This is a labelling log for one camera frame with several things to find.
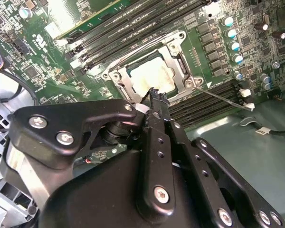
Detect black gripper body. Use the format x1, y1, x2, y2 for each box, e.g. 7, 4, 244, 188
39, 151, 198, 228

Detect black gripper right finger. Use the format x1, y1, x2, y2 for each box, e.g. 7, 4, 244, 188
156, 91, 285, 228

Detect silver CPU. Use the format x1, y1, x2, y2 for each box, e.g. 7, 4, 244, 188
125, 51, 181, 98

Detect metal socket cover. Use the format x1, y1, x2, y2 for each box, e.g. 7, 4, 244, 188
109, 41, 200, 103

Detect wire locking lever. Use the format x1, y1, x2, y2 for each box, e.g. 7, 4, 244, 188
108, 33, 181, 72
196, 85, 255, 112

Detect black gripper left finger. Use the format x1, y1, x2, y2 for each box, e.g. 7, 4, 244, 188
3, 89, 178, 222

